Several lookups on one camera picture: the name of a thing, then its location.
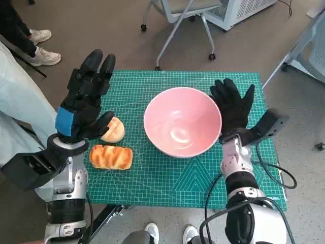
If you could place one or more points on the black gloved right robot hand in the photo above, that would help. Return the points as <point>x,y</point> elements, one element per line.
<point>232,109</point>

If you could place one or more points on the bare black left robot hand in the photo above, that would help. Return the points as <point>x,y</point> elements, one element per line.
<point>83,101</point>

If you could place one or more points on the round toy bread bun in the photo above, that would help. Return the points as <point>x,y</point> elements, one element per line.
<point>116,132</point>

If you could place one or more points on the pink bowl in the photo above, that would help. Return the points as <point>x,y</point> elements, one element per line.
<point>177,119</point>

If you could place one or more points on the braided toy bread loaf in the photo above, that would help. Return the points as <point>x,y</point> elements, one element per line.
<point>111,157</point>

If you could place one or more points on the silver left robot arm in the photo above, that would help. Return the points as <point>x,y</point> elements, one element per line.
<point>68,178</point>

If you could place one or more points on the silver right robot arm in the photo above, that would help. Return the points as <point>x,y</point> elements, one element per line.
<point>236,165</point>

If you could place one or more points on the person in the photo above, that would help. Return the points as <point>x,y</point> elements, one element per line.
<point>152,231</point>
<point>20,101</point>
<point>12,25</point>

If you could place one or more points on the black rod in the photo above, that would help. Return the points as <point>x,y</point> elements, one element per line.
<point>30,64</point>

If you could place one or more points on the black caster wheel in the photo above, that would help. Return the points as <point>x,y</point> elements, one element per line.
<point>320,147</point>

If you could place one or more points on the light blue mesh chair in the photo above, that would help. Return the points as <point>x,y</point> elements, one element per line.
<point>309,50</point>

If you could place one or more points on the white perforated cabinet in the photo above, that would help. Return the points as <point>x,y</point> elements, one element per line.
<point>243,10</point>

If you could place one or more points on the green cutting mat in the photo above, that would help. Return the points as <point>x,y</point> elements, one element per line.
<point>157,178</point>

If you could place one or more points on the grey office chair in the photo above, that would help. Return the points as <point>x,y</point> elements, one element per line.
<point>177,10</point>

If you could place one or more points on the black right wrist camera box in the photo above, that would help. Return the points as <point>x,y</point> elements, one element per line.
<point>269,124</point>

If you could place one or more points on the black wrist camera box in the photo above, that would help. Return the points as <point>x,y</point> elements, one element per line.
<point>269,124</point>
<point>28,167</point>

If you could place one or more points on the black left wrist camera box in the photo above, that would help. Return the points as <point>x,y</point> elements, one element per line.
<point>28,167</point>

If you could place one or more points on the black metal table rail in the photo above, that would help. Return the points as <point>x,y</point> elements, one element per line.
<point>106,216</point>

